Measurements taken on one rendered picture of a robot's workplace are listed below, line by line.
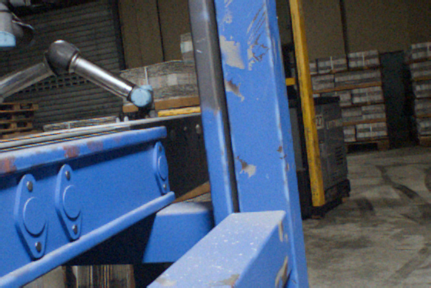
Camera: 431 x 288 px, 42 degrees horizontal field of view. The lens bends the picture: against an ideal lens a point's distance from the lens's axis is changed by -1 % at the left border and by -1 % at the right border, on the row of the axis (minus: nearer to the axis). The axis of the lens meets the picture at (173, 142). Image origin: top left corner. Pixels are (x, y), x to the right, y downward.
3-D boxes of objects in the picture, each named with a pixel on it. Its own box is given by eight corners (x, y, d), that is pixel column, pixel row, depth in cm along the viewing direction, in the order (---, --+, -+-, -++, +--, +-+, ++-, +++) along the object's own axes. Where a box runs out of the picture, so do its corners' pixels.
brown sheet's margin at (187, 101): (123, 114, 299) (121, 105, 299) (155, 110, 322) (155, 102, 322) (180, 106, 277) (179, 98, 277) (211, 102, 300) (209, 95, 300)
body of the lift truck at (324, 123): (237, 214, 414) (224, 108, 410) (271, 199, 457) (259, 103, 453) (325, 216, 372) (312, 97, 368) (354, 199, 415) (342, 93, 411)
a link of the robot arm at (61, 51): (48, 32, 222) (155, 89, 221) (55, 35, 233) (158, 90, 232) (35, 58, 223) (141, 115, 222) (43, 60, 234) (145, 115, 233)
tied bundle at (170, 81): (122, 115, 299) (117, 72, 298) (155, 112, 323) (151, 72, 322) (180, 108, 277) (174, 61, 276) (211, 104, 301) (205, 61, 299)
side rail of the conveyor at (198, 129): (276, 136, 197) (272, 103, 196) (291, 135, 195) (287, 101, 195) (106, 222, 72) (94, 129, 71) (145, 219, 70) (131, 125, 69)
